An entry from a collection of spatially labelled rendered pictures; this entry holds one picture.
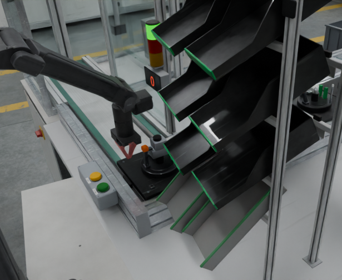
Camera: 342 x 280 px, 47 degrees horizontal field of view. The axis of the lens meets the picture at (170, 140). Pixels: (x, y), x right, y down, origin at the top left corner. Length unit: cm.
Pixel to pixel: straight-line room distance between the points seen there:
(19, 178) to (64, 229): 185
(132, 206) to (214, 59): 65
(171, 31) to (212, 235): 53
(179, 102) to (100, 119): 92
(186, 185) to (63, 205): 52
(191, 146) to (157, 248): 38
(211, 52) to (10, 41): 41
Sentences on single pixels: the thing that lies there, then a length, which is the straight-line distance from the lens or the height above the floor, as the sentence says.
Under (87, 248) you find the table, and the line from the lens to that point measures 133.
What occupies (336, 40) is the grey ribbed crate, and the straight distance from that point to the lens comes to 313.
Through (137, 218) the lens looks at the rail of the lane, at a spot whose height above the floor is 95.
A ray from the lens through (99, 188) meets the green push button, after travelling 135.
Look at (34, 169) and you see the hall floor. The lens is 327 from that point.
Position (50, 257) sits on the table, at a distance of 134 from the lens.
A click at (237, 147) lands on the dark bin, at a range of 100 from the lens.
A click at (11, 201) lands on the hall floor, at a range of 303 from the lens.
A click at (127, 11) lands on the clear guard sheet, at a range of 167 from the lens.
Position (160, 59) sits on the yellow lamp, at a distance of 142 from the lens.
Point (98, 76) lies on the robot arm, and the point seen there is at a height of 141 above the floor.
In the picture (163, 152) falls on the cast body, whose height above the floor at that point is 104.
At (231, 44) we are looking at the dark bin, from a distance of 80.
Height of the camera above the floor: 182
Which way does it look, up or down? 34 degrees down
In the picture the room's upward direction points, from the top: 5 degrees counter-clockwise
